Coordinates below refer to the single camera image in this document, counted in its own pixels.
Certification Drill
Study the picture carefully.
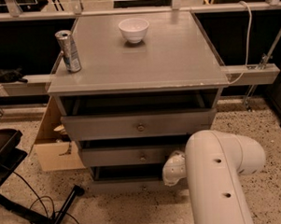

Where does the grey bottom drawer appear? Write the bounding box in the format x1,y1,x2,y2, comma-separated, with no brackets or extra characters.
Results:
90,163,188,194

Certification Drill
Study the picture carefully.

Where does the grey drawer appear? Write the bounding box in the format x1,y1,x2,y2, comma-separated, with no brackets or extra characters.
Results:
78,144,185,167
62,109,217,141
90,163,188,194

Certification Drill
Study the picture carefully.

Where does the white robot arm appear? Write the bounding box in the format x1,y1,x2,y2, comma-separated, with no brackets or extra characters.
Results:
162,131,266,224

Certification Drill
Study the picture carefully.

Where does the grey drawer cabinet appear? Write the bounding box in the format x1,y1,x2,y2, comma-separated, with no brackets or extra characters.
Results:
48,11,228,194

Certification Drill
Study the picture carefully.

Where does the grey middle drawer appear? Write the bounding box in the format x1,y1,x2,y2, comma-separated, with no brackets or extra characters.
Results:
78,144,185,167

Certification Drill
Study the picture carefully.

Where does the grey top drawer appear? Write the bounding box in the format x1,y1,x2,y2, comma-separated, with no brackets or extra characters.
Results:
62,109,217,141

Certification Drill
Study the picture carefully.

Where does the white bowl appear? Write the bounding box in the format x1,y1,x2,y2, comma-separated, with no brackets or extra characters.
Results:
118,18,149,43

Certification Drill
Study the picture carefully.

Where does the cardboard box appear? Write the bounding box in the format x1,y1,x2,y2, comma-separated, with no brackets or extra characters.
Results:
34,97,84,172

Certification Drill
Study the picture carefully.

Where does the silver drink can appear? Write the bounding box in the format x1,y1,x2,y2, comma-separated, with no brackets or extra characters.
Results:
55,30,81,73

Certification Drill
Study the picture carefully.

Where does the metal diagonal strut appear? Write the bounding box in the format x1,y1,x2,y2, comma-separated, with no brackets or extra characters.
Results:
243,28,281,112

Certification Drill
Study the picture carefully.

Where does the black stand with tray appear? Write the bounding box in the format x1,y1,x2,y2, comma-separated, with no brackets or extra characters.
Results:
0,129,84,224

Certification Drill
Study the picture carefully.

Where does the metal railing frame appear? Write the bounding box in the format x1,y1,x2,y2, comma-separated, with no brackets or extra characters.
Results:
0,0,281,96

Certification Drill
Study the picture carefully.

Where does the black cable on floor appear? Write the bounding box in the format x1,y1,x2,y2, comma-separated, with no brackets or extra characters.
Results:
0,160,86,224

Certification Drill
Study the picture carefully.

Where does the black object on rail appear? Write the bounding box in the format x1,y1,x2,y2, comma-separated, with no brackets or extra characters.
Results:
0,68,28,83

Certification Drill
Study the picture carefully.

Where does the white cable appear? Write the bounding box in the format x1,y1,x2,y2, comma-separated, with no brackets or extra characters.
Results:
224,0,256,86

